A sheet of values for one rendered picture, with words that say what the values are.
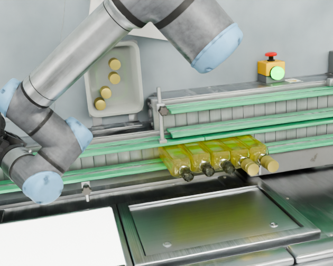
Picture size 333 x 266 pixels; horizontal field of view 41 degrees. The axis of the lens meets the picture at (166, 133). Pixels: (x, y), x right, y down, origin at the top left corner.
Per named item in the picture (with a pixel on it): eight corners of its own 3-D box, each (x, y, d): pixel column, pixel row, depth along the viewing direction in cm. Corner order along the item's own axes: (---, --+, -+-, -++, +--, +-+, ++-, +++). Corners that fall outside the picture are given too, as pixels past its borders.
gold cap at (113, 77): (107, 72, 142) (109, 73, 138) (118, 70, 143) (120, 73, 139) (108, 82, 143) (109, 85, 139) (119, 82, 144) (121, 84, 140)
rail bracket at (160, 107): (153, 136, 140) (161, 148, 128) (148, 83, 135) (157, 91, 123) (162, 135, 140) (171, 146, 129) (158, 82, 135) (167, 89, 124)
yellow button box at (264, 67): (257, 80, 157) (266, 84, 150) (256, 59, 155) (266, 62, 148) (275, 78, 158) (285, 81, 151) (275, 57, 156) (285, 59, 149)
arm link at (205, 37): (166, -29, 127) (205, -21, 77) (200, 10, 132) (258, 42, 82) (136, 1, 129) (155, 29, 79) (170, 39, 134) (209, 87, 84)
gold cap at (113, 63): (107, 57, 141) (109, 59, 137) (118, 57, 142) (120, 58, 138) (108, 69, 142) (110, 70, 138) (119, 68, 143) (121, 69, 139)
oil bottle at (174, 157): (158, 157, 142) (174, 181, 122) (157, 140, 141) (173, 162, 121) (175, 154, 144) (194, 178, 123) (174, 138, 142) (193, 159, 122)
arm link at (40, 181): (74, 183, 98) (47, 213, 97) (48, 161, 105) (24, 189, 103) (53, 166, 92) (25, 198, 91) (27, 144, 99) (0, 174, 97)
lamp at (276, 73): (269, 79, 150) (273, 81, 147) (269, 66, 149) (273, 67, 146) (281, 78, 151) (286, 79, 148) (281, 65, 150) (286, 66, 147)
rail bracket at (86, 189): (80, 191, 140) (82, 210, 127) (77, 171, 138) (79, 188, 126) (92, 189, 141) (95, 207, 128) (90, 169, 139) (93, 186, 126)
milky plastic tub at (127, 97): (88, 112, 146) (89, 119, 138) (79, 43, 140) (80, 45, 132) (139, 106, 150) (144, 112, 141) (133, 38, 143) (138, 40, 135)
